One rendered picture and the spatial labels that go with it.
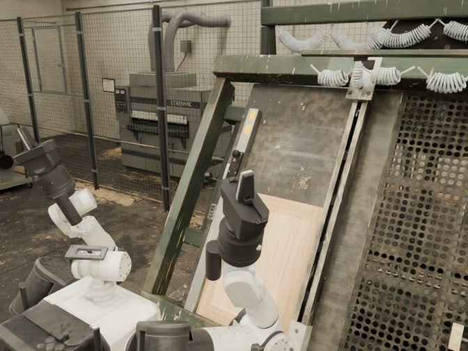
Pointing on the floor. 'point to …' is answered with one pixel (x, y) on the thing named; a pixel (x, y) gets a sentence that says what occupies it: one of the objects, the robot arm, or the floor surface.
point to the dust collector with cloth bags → (8, 142)
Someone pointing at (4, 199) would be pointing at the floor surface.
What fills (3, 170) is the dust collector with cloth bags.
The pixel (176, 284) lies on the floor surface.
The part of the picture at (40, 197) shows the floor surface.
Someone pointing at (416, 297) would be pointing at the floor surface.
